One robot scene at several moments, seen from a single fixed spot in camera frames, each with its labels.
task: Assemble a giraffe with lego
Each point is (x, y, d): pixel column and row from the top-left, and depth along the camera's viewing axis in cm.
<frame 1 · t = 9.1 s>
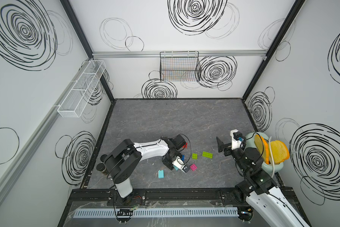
left hand: (175, 160, 87), fingers open
right hand: (227, 136, 73), fingers open
small green lego brick: (194, 156, 89), point 2 cm above the table
long green lego brick: (207, 154, 91), on the table
pink lego brick: (193, 167, 84), point 2 cm above the table
cyan lego brick left: (161, 174, 83), on the table

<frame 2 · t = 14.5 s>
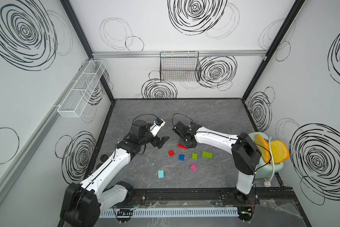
left hand: (162, 131, 79), fingers open
right hand: (184, 142, 89), fingers closed
the named things where they were.

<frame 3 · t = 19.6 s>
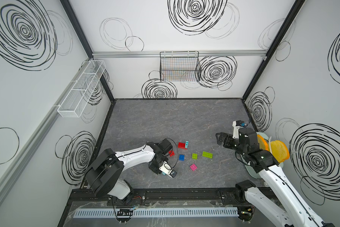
left hand: (161, 165, 85), fingers open
right hand: (224, 136, 75), fingers open
cyan lego brick right: (186, 144, 90), point 5 cm above the table
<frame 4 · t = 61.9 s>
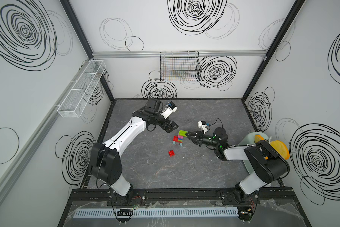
left hand: (171, 121, 83), fingers open
right hand: (186, 136, 79), fingers closed
long green lego brick: (182, 133, 83), point 16 cm above the table
pink lego brick: (180, 136, 87), point 12 cm above the table
long red lego brick: (175, 139, 91), point 7 cm above the table
blue lego brick: (180, 139, 88), point 10 cm above the table
